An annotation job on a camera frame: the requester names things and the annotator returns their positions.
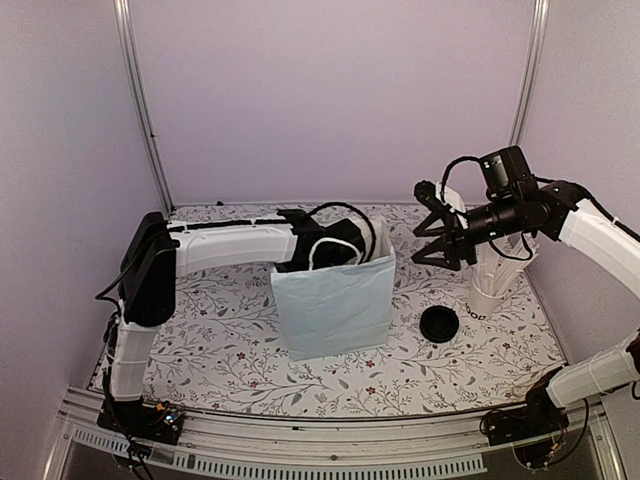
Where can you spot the stack of black lids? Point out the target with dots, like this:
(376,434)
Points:
(439,324)

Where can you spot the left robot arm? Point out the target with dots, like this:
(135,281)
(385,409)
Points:
(163,251)

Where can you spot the white paper bag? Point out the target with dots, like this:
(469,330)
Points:
(340,309)

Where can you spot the white cup holding straws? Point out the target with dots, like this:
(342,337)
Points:
(480,306)

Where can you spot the front aluminium rail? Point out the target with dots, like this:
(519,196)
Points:
(234,446)

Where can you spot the right aluminium frame post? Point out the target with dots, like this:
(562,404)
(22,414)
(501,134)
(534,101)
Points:
(532,63)

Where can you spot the left aluminium frame post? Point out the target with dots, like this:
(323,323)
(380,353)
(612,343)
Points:
(124,25)

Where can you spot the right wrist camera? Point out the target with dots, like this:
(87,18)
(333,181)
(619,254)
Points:
(442,201)

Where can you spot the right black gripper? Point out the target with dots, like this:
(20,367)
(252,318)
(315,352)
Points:
(450,232)

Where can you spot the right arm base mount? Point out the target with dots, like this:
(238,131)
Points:
(544,429)

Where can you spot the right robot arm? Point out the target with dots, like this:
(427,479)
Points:
(521,203)

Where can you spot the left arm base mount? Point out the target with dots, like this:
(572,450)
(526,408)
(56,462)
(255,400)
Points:
(161,422)

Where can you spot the floral table mat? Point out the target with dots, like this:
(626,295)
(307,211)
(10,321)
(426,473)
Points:
(222,349)

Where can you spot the aluminium frame post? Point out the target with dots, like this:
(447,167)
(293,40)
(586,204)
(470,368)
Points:
(532,63)
(124,25)

